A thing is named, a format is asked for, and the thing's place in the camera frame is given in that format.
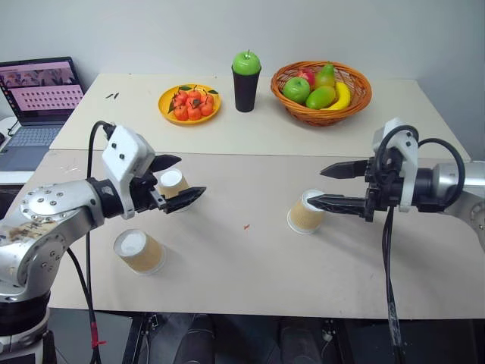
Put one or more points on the red tape tag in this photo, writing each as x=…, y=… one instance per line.
x=99, y=343

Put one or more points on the red apple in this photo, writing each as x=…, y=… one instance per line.
x=307, y=74

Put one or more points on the green red pear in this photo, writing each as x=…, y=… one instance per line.
x=325, y=77

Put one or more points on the brown paper cup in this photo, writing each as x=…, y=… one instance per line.
x=303, y=218
x=174, y=182
x=146, y=254

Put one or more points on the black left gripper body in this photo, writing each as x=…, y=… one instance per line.
x=146, y=193

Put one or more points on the orange wicker basket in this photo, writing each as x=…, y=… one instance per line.
x=322, y=118

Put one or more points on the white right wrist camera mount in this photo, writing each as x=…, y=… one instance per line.
x=407, y=151

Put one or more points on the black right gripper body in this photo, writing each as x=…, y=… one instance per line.
x=386, y=186

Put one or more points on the green mango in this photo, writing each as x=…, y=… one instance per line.
x=320, y=97

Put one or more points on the green apple with stem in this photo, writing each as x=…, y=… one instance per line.
x=246, y=62

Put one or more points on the yellow banana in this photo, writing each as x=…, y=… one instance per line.
x=343, y=95

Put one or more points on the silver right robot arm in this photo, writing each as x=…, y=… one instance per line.
x=454, y=178

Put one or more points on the open laptop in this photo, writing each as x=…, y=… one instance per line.
x=38, y=95

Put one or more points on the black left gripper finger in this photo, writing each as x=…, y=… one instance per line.
x=185, y=199
x=166, y=162

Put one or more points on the dark rounded shape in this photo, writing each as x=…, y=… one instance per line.
x=185, y=339
x=301, y=341

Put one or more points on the yellow plate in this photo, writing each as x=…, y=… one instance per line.
x=165, y=108

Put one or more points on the small orange toy fruit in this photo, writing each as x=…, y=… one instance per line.
x=207, y=110
x=207, y=100
x=194, y=113
x=194, y=94
x=181, y=97
x=181, y=113

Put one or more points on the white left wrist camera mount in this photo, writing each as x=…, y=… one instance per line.
x=127, y=155

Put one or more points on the black table frame leg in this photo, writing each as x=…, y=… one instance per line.
x=132, y=337
x=341, y=341

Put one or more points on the black tumbler cup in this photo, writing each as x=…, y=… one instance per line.
x=245, y=95

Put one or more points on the white robot body panel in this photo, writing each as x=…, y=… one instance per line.
x=19, y=349

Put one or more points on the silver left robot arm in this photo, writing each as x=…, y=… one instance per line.
x=57, y=204

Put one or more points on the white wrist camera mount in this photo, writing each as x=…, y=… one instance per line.
x=407, y=151
x=127, y=155

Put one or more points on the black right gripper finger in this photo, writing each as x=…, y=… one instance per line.
x=341, y=204
x=346, y=170

